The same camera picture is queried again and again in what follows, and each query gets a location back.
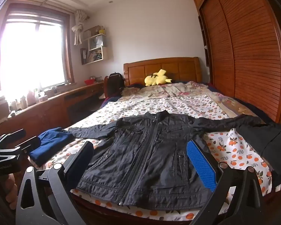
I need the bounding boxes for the yellow plush toy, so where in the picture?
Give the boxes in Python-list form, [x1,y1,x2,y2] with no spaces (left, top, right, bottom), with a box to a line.
[144,69,173,87]

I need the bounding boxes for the wooden louvred wardrobe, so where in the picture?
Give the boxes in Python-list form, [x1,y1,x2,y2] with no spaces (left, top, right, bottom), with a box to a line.
[192,0,281,125]

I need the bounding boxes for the person's left hand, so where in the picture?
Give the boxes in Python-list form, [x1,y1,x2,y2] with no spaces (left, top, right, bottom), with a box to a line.
[0,172,19,207]

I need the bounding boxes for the black backpack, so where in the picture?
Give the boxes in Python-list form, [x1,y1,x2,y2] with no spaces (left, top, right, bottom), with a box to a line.
[107,73,124,98]

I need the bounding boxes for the black garment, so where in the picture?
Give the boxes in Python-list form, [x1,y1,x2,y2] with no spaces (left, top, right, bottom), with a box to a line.
[234,121,281,176]

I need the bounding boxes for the tied white curtain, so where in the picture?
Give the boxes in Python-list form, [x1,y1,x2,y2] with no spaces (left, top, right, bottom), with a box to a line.
[71,10,88,45]

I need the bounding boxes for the floral quilt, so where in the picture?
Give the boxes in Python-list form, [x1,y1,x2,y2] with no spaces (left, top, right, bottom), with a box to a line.
[121,81,256,120]

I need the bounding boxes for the bed with orange-print sheet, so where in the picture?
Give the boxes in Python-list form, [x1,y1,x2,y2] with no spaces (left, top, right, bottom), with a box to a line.
[29,94,275,221]

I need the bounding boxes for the wooden desk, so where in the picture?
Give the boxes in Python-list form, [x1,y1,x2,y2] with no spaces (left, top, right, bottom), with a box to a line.
[0,82,106,141]

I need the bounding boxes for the blue folded garment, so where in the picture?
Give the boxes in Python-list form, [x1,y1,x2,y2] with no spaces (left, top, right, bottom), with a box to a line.
[29,127,73,167]

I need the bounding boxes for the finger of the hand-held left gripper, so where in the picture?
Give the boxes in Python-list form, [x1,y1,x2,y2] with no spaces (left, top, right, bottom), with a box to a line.
[14,136,42,154]
[0,129,27,146]

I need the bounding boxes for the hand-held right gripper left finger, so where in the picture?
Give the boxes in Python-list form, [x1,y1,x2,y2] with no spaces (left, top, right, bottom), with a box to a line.
[15,141,94,225]

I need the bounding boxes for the row of bottles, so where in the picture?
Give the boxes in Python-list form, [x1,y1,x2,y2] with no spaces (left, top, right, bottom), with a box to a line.
[8,87,59,113]

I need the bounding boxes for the dark blue bed sheet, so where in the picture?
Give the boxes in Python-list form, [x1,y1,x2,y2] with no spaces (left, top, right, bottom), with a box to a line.
[99,96,122,109]

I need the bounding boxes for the white wall shelf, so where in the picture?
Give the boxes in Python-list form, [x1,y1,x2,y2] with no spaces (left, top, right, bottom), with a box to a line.
[80,25,113,65]

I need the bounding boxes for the wooden headboard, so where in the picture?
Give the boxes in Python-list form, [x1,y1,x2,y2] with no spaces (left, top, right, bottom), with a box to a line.
[123,57,202,87]

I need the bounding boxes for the black jacket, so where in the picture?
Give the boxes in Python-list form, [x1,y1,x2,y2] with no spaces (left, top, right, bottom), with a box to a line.
[68,111,268,211]

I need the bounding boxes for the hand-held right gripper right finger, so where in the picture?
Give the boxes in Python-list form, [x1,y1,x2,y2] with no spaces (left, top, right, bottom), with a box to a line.
[186,139,264,225]

